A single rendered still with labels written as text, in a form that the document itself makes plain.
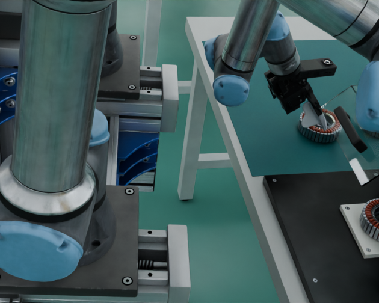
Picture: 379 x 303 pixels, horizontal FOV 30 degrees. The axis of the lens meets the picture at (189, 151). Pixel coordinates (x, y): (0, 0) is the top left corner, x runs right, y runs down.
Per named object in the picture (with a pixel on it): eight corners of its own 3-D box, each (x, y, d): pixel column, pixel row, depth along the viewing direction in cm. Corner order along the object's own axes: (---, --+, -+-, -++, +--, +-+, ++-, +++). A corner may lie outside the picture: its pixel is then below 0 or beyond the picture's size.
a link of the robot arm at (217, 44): (201, 59, 153) (248, 45, 150) (203, 33, 161) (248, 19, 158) (213, 88, 157) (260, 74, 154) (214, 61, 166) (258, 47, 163)
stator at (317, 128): (311, 147, 178) (314, 136, 176) (289, 121, 186) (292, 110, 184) (348, 139, 182) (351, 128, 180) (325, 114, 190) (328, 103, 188)
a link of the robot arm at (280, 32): (245, 12, 156) (281, 1, 154) (259, 45, 164) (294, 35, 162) (248, 36, 151) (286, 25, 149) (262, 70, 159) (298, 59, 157)
